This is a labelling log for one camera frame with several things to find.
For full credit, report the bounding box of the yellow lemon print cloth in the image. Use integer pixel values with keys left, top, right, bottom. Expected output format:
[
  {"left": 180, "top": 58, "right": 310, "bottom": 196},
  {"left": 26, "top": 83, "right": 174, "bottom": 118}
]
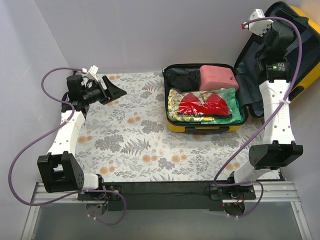
[{"left": 167, "top": 88, "right": 217, "bottom": 124}]

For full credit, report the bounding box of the black striped cloth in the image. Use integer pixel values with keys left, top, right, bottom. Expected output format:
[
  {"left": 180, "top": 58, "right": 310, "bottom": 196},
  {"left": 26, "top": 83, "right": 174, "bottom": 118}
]
[{"left": 166, "top": 70, "right": 201, "bottom": 92}]

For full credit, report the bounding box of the yellow hard-shell suitcase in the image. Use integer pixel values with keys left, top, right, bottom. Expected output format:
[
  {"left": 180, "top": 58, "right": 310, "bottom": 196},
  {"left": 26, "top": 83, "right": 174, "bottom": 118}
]
[{"left": 162, "top": 1, "right": 320, "bottom": 133}]

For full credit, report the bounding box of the pink vanity case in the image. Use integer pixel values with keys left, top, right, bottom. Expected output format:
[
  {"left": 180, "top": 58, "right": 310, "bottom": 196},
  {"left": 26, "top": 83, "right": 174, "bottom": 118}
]
[{"left": 199, "top": 65, "right": 239, "bottom": 91}]

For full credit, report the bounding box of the red bikini top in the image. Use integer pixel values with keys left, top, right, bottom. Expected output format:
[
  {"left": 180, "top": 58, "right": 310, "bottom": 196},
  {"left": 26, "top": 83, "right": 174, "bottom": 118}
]
[{"left": 178, "top": 92, "right": 232, "bottom": 118}]

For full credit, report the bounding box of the green tie-dye shirt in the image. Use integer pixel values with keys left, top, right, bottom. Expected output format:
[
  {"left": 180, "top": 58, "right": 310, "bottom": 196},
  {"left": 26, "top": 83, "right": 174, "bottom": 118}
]
[{"left": 199, "top": 87, "right": 244, "bottom": 125}]

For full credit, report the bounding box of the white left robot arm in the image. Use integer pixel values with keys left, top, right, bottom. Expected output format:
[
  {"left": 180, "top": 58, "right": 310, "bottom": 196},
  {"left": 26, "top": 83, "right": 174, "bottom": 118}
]
[{"left": 37, "top": 74, "right": 127, "bottom": 200}]

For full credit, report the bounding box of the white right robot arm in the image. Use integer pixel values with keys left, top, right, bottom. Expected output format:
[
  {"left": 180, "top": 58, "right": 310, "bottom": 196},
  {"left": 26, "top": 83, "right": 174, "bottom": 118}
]
[{"left": 226, "top": 16, "right": 303, "bottom": 199}]

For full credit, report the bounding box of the floral table cloth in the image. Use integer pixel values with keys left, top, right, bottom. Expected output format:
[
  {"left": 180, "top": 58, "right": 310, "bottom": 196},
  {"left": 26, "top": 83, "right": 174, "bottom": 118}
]
[{"left": 74, "top": 72, "right": 262, "bottom": 182}]

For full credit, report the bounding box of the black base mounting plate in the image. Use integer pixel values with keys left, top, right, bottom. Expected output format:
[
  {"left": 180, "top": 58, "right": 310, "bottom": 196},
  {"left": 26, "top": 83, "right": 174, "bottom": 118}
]
[{"left": 77, "top": 181, "right": 256, "bottom": 212}]

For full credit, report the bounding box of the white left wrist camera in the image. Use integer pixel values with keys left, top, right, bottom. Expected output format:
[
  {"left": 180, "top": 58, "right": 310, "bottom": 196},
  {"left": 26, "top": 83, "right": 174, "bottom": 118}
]
[{"left": 81, "top": 65, "right": 99, "bottom": 82}]

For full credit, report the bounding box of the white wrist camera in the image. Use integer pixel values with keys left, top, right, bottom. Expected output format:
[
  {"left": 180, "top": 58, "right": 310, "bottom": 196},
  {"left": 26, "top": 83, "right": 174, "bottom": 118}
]
[
  {"left": 241, "top": 8, "right": 274, "bottom": 37},
  {"left": 81, "top": 65, "right": 99, "bottom": 82}
]

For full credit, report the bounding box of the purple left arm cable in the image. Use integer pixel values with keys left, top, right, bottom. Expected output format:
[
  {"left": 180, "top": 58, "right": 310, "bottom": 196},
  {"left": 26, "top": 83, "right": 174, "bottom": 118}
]
[{"left": 8, "top": 67, "right": 127, "bottom": 226}]

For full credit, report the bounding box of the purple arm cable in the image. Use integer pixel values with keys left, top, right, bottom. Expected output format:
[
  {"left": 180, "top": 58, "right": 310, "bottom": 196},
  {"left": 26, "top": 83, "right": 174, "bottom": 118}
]
[
  {"left": 8, "top": 67, "right": 127, "bottom": 226},
  {"left": 213, "top": 17, "right": 303, "bottom": 219}
]

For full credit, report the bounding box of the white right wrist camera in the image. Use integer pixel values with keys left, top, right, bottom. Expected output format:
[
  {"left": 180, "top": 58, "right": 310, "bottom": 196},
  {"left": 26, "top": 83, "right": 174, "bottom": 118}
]
[{"left": 241, "top": 8, "right": 274, "bottom": 37}]

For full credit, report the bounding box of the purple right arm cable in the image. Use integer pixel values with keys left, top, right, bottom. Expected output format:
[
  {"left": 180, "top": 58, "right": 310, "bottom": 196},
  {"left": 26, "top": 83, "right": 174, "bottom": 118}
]
[{"left": 213, "top": 17, "right": 303, "bottom": 219}]

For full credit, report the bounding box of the aluminium frame rail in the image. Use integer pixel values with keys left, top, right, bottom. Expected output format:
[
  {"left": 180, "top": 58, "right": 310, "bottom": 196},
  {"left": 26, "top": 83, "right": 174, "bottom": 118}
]
[{"left": 22, "top": 181, "right": 312, "bottom": 240}]

